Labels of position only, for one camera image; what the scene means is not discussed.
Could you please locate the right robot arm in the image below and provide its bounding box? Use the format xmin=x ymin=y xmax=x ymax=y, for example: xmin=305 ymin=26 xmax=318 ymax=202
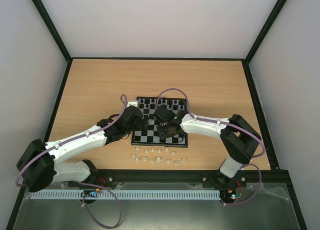
xmin=153 ymin=106 xmax=262 ymax=187

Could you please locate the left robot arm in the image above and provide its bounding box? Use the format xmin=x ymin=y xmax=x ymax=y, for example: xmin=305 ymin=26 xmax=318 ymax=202
xmin=16 ymin=105 xmax=143 ymax=192

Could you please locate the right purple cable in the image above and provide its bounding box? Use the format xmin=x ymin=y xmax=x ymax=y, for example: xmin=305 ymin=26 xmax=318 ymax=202
xmin=155 ymin=87 xmax=266 ymax=207

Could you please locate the light blue cable duct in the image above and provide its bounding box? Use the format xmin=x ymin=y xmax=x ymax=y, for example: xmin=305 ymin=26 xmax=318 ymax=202
xmin=30 ymin=189 xmax=221 ymax=200

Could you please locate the black aluminium frame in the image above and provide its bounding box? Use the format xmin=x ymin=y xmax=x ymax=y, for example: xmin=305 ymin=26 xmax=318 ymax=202
xmin=4 ymin=0 xmax=308 ymax=230

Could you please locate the black and white chessboard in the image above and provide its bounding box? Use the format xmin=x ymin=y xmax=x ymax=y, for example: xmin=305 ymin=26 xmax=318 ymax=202
xmin=131 ymin=96 xmax=188 ymax=148

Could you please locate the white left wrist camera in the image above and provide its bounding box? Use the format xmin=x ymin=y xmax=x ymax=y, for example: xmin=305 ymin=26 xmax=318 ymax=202
xmin=126 ymin=100 xmax=139 ymax=107

